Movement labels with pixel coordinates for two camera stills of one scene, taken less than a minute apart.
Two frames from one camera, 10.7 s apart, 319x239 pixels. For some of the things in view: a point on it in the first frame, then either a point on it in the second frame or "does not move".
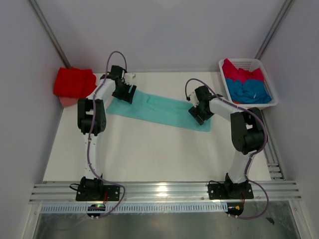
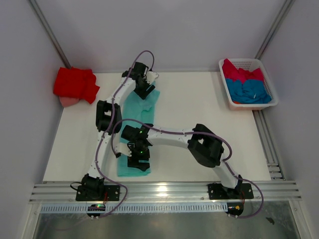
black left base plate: [96, 192] does not move
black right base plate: [227, 191] does not move
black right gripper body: [204, 114] to [138, 153]
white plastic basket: [250, 64] does not move
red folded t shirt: [74, 83] does not move
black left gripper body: [122, 92] to [141, 90]
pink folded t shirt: [68, 101] does not move
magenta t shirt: [232, 71] does not move
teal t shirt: [148, 107] to [136, 111]
